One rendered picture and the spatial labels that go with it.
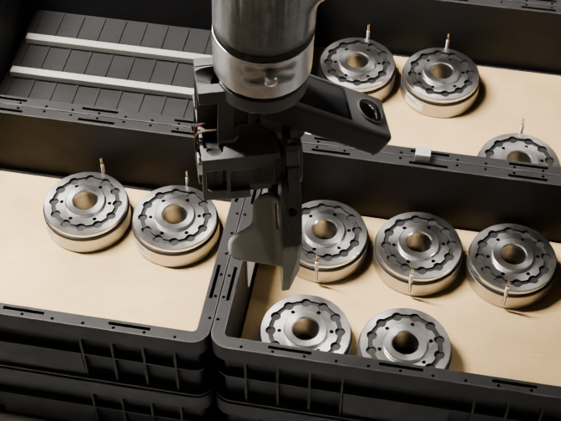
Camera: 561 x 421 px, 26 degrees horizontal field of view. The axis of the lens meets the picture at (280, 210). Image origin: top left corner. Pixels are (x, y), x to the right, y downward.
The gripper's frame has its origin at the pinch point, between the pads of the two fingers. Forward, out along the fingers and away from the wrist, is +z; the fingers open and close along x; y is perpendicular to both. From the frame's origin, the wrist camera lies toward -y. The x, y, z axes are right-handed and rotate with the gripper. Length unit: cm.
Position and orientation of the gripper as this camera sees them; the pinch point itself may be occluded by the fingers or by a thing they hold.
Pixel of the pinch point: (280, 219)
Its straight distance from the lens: 108.1
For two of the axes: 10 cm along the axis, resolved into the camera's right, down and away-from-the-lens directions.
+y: -9.9, 1.0, -1.2
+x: 1.5, 8.0, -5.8
